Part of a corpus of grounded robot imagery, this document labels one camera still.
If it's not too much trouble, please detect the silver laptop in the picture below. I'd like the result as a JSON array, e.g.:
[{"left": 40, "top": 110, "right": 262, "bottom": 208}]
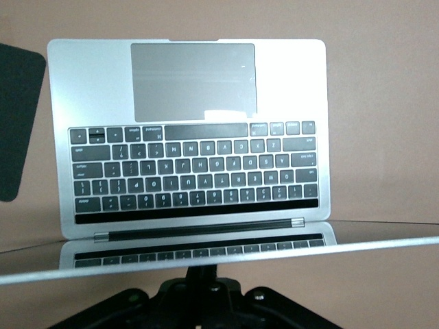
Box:
[{"left": 0, "top": 38, "right": 439, "bottom": 287}]

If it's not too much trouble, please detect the black mouse pad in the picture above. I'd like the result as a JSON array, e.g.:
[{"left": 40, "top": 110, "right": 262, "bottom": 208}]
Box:
[{"left": 0, "top": 42, "right": 47, "bottom": 203}]

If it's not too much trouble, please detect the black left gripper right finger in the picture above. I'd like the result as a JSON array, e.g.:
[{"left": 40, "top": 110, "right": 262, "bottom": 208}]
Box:
[{"left": 202, "top": 265, "right": 221, "bottom": 284}]

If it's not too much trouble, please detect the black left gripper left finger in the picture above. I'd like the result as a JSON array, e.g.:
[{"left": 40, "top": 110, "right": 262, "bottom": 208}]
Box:
[{"left": 186, "top": 265, "right": 204, "bottom": 285}]

